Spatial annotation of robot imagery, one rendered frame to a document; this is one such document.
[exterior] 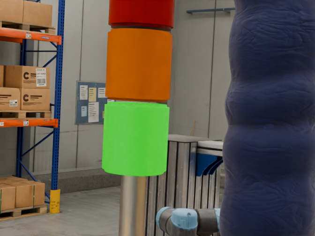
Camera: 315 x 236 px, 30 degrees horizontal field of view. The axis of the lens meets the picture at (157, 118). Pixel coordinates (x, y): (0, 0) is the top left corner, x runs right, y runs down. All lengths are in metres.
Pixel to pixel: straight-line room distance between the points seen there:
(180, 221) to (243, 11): 0.65
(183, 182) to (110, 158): 1.77
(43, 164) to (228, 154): 10.48
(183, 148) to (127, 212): 1.74
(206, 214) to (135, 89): 1.43
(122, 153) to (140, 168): 0.02
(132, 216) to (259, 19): 0.93
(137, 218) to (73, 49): 11.68
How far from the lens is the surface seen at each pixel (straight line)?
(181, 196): 2.21
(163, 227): 1.80
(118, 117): 0.43
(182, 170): 2.20
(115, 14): 0.44
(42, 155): 11.75
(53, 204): 10.20
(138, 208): 0.45
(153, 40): 0.43
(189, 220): 1.70
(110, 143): 0.44
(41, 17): 9.97
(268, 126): 1.32
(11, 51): 11.18
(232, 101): 1.36
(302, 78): 1.33
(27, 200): 10.03
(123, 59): 0.43
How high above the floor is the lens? 2.23
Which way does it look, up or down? 3 degrees down
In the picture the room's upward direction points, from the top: 3 degrees clockwise
